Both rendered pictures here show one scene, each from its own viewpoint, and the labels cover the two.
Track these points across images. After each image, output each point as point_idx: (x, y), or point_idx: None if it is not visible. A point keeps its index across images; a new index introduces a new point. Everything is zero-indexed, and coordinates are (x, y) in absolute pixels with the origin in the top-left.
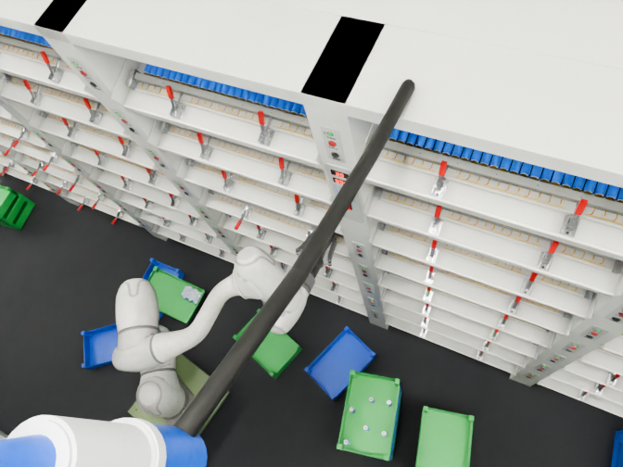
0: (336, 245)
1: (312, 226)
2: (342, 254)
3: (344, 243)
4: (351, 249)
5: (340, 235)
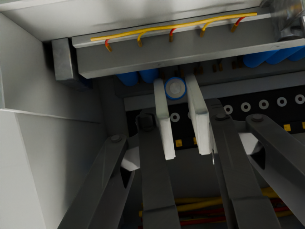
0: (119, 11)
1: (279, 43)
2: (49, 0)
3: (87, 27)
4: (2, 184)
5: (121, 68)
